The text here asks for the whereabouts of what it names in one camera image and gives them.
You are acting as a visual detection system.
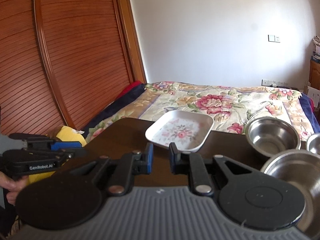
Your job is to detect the stack of folded cloths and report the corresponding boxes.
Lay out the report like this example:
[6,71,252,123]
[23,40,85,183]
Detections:
[311,35,320,63]

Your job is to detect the floral square plate back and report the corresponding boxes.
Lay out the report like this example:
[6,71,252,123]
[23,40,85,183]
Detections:
[145,110,214,152]

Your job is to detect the wooden low cabinet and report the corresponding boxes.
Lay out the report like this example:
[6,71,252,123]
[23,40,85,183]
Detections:
[309,60,320,90]

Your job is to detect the wall light switch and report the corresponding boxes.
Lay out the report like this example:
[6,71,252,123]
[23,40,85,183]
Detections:
[268,34,280,43]

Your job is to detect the yellow plush toy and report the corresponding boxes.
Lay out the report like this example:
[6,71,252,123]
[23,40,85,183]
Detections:
[27,125,87,184]

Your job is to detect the floral bedspread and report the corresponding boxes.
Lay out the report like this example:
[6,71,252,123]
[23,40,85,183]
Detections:
[85,81,319,142]

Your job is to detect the white paper box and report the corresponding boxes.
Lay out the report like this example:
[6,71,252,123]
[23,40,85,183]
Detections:
[304,86,320,107]

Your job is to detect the medium steel bowl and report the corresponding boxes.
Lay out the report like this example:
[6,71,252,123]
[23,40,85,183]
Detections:
[306,133,320,155]

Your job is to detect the wooden louvered wardrobe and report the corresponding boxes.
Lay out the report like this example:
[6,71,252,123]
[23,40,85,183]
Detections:
[1,0,146,134]

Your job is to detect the red and navy pillows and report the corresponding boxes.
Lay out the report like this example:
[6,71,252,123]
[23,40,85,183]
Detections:
[81,81,145,137]

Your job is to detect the large steel bowl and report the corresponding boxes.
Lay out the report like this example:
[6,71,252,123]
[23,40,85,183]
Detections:
[261,150,320,239]

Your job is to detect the small steel bowl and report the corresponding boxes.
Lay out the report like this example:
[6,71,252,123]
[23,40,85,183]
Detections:
[245,117,301,158]

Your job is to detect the person left hand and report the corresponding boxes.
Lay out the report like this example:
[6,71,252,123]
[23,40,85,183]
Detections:
[0,172,29,205]

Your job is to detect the wall outlet strip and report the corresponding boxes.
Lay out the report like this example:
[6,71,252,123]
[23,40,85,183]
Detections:
[261,80,288,87]

